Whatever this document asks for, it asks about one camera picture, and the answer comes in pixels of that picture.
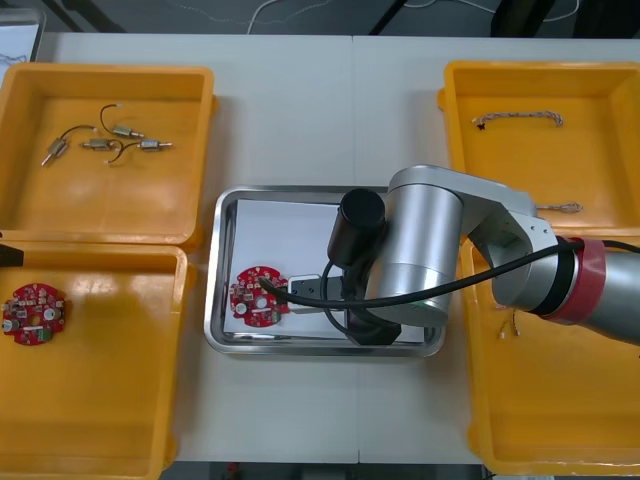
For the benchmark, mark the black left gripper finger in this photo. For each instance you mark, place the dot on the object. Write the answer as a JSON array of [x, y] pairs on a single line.
[[10, 256]]

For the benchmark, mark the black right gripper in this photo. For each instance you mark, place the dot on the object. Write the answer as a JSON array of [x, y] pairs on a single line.
[[372, 332]]

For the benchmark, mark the round red circuit board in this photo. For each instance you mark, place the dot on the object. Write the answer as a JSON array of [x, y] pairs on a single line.
[[250, 310], [30, 300]]

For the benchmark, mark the silver and black right arm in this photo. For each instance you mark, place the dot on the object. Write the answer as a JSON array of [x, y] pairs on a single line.
[[425, 240]]

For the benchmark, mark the yellow-orange plastic bin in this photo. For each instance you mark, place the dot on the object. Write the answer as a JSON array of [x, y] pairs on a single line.
[[100, 390], [525, 160], [125, 200], [550, 400]]

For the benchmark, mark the steel tray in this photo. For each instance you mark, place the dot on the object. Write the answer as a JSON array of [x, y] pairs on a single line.
[[212, 300]]

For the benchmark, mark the black stand leg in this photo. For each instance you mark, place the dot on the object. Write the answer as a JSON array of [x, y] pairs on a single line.
[[391, 17]]

